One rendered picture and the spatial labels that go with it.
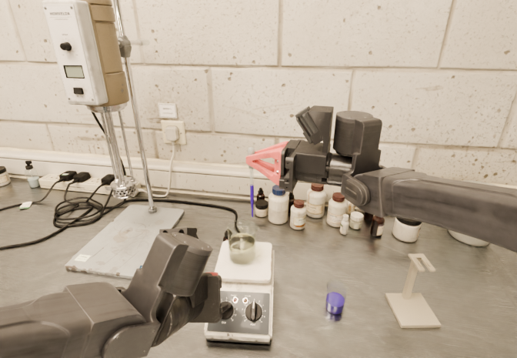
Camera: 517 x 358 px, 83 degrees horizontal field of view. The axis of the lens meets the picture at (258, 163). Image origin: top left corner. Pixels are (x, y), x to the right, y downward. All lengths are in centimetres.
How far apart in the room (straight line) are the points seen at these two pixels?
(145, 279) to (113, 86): 49
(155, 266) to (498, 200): 36
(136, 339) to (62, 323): 8
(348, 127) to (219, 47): 60
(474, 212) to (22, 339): 41
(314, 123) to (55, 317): 39
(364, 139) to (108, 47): 56
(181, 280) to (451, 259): 74
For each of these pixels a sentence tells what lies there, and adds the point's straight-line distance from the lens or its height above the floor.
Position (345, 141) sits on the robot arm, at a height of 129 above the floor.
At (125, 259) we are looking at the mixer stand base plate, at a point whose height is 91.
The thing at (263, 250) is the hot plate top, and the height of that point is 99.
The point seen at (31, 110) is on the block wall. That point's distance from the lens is 142.
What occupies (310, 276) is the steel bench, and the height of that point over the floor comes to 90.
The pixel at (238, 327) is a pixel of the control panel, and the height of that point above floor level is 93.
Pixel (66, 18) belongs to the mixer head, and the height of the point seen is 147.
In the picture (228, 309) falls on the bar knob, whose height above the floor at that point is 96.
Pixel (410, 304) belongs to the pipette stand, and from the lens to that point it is 77.
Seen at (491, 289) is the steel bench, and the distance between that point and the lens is 91.
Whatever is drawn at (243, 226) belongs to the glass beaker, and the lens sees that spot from 66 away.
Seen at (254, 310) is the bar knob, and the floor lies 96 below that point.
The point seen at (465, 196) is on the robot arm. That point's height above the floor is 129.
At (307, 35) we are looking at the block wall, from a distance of 93.
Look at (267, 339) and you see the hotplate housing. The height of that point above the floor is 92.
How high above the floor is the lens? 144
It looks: 24 degrees down
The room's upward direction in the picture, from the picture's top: straight up
